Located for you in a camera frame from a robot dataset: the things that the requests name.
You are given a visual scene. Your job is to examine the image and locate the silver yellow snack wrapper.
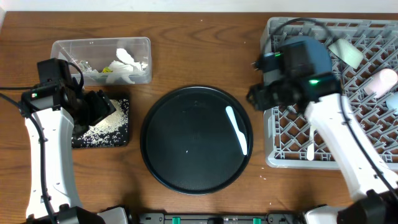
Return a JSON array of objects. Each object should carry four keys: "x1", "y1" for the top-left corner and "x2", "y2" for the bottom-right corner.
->
[{"x1": 78, "y1": 60, "x2": 113, "y2": 74}]

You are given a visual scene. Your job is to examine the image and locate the dark blue bowl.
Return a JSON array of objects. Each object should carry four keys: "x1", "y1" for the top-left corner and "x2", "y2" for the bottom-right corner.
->
[{"x1": 277, "y1": 36, "x2": 332, "y2": 77}]

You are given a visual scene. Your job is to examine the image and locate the white plastic knife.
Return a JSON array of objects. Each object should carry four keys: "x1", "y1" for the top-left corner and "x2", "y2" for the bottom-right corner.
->
[{"x1": 307, "y1": 126, "x2": 316, "y2": 161}]

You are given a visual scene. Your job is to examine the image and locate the light blue plastic knife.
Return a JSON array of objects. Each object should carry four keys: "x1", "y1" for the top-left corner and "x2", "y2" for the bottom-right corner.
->
[{"x1": 225, "y1": 106, "x2": 248, "y2": 156}]

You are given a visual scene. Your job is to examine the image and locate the white napkin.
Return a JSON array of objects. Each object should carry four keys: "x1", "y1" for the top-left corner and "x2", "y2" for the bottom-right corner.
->
[{"x1": 103, "y1": 48, "x2": 148, "y2": 84}]

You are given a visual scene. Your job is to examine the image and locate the pink cup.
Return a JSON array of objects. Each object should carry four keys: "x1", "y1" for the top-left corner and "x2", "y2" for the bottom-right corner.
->
[{"x1": 364, "y1": 68, "x2": 397, "y2": 98}]

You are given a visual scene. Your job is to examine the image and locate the light blue cup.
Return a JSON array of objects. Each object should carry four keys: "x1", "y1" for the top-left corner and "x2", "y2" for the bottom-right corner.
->
[{"x1": 386, "y1": 92, "x2": 398, "y2": 115}]

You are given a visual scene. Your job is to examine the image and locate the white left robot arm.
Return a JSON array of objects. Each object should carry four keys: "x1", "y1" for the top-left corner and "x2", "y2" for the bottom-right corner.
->
[{"x1": 1, "y1": 58, "x2": 132, "y2": 224}]

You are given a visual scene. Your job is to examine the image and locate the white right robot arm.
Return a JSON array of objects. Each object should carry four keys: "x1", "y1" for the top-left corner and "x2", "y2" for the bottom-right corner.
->
[{"x1": 247, "y1": 41, "x2": 397, "y2": 223}]

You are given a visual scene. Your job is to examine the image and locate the grey dishwasher rack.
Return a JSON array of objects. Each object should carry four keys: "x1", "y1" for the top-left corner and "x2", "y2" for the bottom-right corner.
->
[{"x1": 260, "y1": 17, "x2": 398, "y2": 171}]

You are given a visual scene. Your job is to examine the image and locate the clear plastic waste bin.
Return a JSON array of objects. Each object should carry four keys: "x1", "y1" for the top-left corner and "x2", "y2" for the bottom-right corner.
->
[{"x1": 50, "y1": 37, "x2": 152, "y2": 86}]

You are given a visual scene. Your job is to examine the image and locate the black rectangular tray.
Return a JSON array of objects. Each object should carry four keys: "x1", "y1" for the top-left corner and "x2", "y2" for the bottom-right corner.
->
[{"x1": 71, "y1": 93, "x2": 131, "y2": 149}]

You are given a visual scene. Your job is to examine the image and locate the spilled rice pile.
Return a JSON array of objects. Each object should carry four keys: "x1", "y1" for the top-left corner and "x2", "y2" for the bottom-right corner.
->
[{"x1": 74, "y1": 98, "x2": 129, "y2": 146}]

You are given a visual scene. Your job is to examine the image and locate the round black serving tray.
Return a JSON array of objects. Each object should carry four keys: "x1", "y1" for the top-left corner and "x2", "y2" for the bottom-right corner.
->
[{"x1": 140, "y1": 86, "x2": 253, "y2": 195}]

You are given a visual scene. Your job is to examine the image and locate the black rail at table edge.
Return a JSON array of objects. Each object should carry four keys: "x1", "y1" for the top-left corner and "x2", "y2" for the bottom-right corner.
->
[{"x1": 137, "y1": 213, "x2": 304, "y2": 224}]

